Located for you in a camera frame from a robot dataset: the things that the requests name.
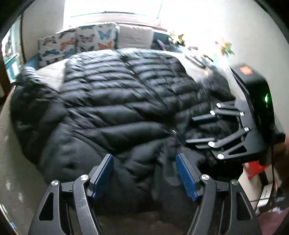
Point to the grey quilted star mattress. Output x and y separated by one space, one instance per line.
23 185

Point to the blue bench cushion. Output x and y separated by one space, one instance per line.
32 62

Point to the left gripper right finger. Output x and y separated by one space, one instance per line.
222 207

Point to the plush toys on bench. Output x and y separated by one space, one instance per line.
177 40

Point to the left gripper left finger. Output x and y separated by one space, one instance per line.
53 214

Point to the left butterfly pillow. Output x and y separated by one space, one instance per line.
56 47

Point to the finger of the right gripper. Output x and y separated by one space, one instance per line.
204 143
222 109

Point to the black puffer jacket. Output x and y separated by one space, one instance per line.
136 105

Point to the right butterfly pillow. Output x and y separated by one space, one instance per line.
96 37

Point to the white plain pillow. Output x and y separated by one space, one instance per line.
132 36

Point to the purple toy on bench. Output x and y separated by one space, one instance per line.
160 44

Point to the colourful pinwheel toy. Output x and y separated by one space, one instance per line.
225 48

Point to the butterfly pillow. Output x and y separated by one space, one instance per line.
56 47
96 37

